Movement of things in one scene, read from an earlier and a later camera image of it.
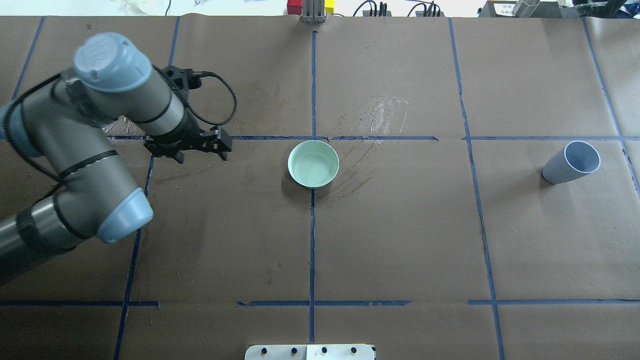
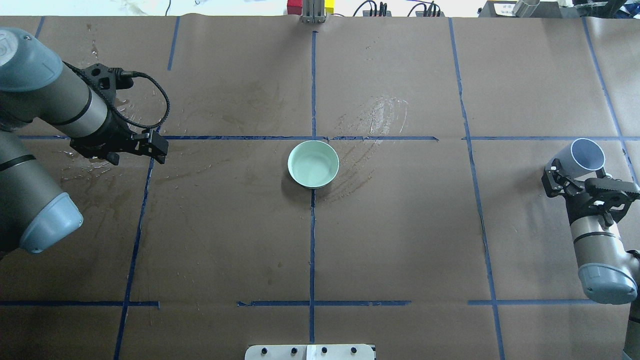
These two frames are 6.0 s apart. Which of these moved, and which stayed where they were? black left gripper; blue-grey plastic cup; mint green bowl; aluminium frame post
Moved: black left gripper
Stayed: mint green bowl; aluminium frame post; blue-grey plastic cup
